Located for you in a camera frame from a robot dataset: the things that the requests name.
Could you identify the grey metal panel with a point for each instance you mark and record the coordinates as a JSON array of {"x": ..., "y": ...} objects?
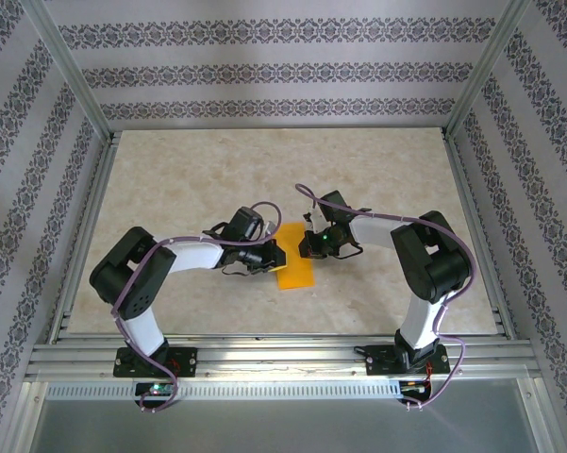
[{"x": 283, "y": 424}]

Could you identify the aluminium frame post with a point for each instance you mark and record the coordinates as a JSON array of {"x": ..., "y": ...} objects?
[
  {"x": 73, "y": 71},
  {"x": 487, "y": 71}
]

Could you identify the aluminium mounting rail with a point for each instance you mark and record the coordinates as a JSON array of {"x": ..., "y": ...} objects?
[{"x": 283, "y": 361}]

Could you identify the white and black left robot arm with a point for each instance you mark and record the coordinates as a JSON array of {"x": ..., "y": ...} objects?
[{"x": 193, "y": 257}]

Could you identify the orange paper sheet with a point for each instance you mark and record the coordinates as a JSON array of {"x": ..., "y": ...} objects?
[{"x": 297, "y": 273}]

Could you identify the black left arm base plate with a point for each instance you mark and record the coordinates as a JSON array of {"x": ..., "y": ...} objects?
[{"x": 188, "y": 359}]

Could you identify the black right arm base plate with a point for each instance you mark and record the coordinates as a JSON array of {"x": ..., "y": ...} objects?
[{"x": 377, "y": 363}]

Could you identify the small controller board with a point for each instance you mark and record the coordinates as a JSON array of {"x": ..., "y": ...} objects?
[
  {"x": 156, "y": 390},
  {"x": 417, "y": 387}
]

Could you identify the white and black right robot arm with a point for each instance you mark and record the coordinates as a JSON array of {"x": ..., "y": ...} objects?
[{"x": 372, "y": 236}]

